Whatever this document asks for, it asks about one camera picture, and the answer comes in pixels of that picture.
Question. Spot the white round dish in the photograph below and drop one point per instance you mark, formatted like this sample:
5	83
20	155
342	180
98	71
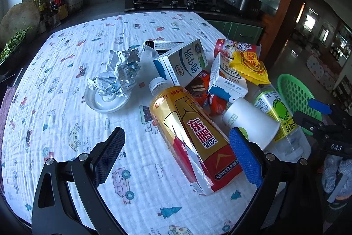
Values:
107	103

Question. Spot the right gloved hand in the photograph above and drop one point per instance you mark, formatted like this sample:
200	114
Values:
336	178

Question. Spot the green kitchen cabinet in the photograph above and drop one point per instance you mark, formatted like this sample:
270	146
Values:
239	31

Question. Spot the red cartoon plastic cup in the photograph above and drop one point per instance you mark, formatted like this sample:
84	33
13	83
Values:
228	47

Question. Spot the green plastic trash basket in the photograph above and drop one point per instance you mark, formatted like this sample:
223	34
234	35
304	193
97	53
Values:
296	95

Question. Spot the silver foil wrapper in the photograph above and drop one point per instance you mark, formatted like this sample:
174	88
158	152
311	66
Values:
120	76

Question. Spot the small white milk carton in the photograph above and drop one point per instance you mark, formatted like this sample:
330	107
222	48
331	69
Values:
225	82

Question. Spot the clear green label bottle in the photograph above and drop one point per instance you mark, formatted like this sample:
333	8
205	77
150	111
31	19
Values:
290	143

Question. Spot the green vegetables bowl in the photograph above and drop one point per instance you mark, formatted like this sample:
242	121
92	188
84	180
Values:
13	43

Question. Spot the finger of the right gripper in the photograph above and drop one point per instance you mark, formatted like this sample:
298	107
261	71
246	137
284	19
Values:
319	106
314	127

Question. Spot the cartoon print tablecloth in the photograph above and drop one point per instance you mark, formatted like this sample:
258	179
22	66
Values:
48	117

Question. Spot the large white milk carton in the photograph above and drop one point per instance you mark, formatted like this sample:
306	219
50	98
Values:
182	64

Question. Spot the black rectangular box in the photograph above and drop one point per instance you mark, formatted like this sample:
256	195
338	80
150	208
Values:
162	47

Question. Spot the white paper cup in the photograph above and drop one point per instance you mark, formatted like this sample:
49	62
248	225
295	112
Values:
257	126

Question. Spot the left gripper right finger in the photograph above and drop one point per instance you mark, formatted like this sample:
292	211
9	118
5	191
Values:
246	157

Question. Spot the polka dot play fence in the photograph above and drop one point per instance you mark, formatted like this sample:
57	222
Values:
321	72

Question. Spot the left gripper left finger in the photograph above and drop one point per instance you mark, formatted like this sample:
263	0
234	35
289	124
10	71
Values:
105	155

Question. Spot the condiment bottles group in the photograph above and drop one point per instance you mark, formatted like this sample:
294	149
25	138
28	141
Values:
53	12

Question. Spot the red chocolate wafer wrapper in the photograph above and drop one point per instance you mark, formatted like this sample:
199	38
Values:
198	88

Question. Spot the black gas stove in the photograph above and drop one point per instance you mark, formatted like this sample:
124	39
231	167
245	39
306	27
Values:
193	5

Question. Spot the gold energy drink bottle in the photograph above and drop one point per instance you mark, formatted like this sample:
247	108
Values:
198	145

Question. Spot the yellow snack bag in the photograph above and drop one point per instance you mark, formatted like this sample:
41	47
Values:
250	67

